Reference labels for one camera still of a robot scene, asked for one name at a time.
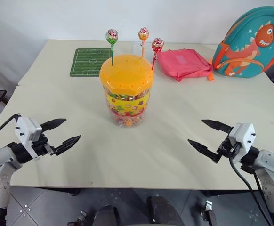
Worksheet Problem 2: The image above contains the orange wrapped lollipop orange stick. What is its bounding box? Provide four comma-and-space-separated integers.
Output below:
137, 26, 150, 58

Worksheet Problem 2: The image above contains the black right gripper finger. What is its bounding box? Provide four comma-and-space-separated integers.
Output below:
187, 138, 222, 164
201, 119, 233, 135

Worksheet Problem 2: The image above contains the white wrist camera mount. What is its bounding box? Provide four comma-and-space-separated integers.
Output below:
15, 116, 42, 161
228, 122, 257, 163

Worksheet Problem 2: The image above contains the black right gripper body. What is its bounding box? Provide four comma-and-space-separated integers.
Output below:
217, 136, 242, 163

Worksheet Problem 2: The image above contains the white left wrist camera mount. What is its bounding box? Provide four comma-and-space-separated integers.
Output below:
15, 116, 42, 161

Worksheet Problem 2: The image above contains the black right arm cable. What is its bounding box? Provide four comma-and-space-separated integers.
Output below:
229, 157, 274, 226

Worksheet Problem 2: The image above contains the green soccer field mat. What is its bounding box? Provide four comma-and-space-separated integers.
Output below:
69, 48, 113, 78

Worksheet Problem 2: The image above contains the clear candy jar orange lid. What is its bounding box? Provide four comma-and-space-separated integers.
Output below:
99, 53, 155, 128

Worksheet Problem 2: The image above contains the teal dinosaur backpack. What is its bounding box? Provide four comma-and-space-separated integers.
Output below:
211, 6, 274, 78

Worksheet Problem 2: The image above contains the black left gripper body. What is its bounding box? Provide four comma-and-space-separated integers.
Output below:
32, 132, 57, 157

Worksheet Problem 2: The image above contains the green wrapped lollipop green stick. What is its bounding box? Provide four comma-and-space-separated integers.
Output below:
105, 28, 119, 66

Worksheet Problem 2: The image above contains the red wrapped lollipop red stick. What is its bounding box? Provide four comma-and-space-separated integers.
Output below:
151, 37, 164, 71

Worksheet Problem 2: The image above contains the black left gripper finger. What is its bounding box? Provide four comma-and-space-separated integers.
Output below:
54, 135, 82, 156
40, 118, 67, 132

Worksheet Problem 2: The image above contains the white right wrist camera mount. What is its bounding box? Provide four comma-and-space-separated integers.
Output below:
228, 122, 257, 163

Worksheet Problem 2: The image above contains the pink folded fabric bag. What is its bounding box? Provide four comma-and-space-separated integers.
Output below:
156, 48, 213, 82

